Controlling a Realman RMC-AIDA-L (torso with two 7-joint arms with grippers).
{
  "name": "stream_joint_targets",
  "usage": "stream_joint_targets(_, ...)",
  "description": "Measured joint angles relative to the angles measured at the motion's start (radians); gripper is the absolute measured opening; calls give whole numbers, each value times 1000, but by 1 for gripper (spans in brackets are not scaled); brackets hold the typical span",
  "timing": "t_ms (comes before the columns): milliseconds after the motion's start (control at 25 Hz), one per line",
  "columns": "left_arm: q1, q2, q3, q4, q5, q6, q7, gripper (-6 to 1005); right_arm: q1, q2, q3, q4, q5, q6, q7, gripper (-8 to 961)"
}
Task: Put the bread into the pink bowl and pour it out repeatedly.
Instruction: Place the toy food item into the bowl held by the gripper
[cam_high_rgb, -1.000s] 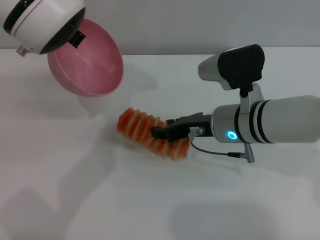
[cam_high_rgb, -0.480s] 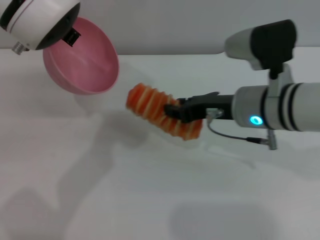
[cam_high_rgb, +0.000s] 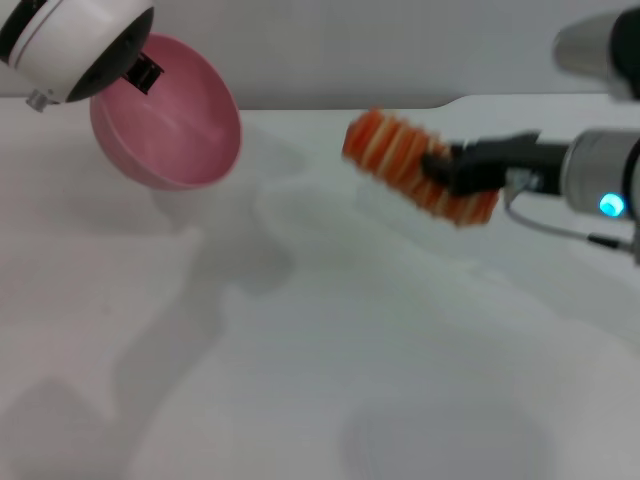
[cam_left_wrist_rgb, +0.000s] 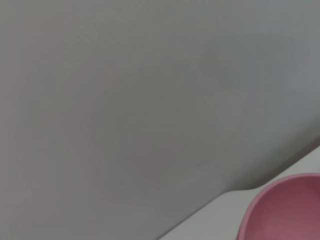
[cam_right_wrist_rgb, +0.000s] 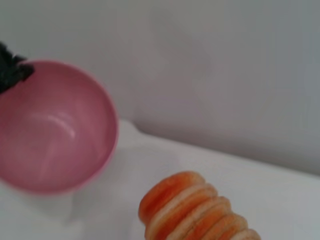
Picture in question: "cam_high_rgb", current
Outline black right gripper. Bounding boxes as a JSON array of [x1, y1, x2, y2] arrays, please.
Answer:
[[421, 129, 572, 198]]

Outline pink plastic bowl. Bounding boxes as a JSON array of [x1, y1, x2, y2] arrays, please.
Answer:
[[89, 33, 243, 192]]

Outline striped orange bread roll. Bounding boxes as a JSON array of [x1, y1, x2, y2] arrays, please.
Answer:
[[341, 108, 502, 229]]

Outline left arm cable with connector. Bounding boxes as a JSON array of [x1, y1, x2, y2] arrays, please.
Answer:
[[25, 88, 57, 113]]

